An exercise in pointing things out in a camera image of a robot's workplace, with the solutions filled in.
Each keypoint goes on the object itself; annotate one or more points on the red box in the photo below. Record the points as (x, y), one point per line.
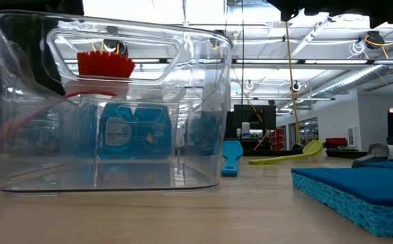
(335, 141)

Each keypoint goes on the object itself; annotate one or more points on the black monitor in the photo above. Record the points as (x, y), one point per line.
(254, 117)

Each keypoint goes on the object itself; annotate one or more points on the red dish brush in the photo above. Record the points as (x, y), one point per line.
(105, 64)

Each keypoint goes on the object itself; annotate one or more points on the black aluminium table frame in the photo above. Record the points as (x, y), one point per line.
(278, 153)

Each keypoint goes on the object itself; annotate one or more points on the grey dish brush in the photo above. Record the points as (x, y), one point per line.
(372, 152)

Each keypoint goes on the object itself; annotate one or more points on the white container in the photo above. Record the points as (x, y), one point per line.
(245, 130)

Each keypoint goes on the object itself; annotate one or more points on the yellow-green dish brush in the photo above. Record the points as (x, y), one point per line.
(305, 152)

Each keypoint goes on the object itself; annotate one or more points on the red shelf unit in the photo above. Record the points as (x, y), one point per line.
(278, 139)

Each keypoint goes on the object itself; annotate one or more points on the clear plastic storage bin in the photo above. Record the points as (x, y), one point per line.
(183, 149)
(115, 176)

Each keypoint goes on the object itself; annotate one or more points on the blue scraper tool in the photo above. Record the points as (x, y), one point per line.
(232, 152)

